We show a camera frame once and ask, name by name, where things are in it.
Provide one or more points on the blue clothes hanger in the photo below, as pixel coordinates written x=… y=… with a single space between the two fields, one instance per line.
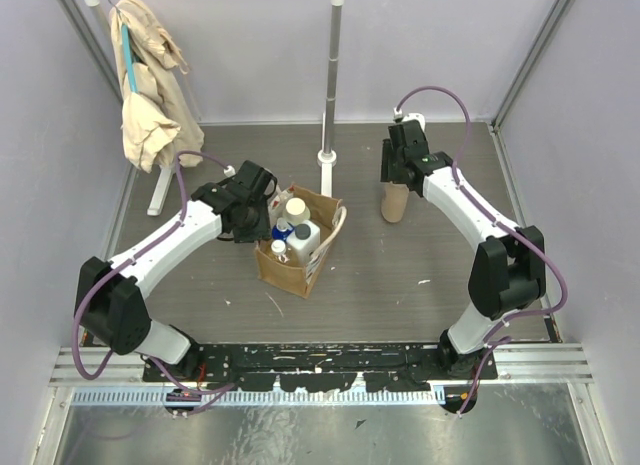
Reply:
x=129 y=58

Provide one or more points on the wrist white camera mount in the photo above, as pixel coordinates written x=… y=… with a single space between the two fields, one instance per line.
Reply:
x=400 y=116
x=229 y=171

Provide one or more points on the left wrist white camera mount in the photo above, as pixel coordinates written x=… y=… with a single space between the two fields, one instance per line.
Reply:
x=229 y=171

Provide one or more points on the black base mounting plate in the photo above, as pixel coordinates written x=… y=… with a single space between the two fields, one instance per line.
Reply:
x=314 y=368

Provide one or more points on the beige pump bottle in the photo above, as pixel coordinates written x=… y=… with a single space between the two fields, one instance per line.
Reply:
x=394 y=201

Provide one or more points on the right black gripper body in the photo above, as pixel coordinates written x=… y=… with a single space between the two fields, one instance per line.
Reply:
x=389 y=163

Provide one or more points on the beige hanging cloth garment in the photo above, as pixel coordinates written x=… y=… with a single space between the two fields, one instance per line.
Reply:
x=157 y=122

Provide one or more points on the brown canvas tote bag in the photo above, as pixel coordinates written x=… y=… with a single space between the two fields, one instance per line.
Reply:
x=329 y=214

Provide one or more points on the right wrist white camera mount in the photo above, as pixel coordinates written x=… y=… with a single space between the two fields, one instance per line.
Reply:
x=400 y=116

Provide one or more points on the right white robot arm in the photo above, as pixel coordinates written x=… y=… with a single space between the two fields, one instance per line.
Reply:
x=506 y=276

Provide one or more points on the clear amber liquid bottle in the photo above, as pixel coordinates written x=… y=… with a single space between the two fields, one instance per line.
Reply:
x=278 y=251

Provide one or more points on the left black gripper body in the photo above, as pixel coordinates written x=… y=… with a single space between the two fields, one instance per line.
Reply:
x=261 y=225

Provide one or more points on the slotted cable duct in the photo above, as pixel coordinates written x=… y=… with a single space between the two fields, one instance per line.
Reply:
x=166 y=396

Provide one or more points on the white bottle grey cap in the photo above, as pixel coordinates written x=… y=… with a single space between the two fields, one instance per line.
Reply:
x=304 y=240

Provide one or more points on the green bottle beige cap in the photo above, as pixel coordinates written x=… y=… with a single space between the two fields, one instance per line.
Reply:
x=296 y=212

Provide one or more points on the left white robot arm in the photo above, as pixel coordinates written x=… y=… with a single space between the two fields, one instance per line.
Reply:
x=111 y=294

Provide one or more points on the orange blue spray bottle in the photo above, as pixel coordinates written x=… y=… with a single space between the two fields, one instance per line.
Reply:
x=282 y=229

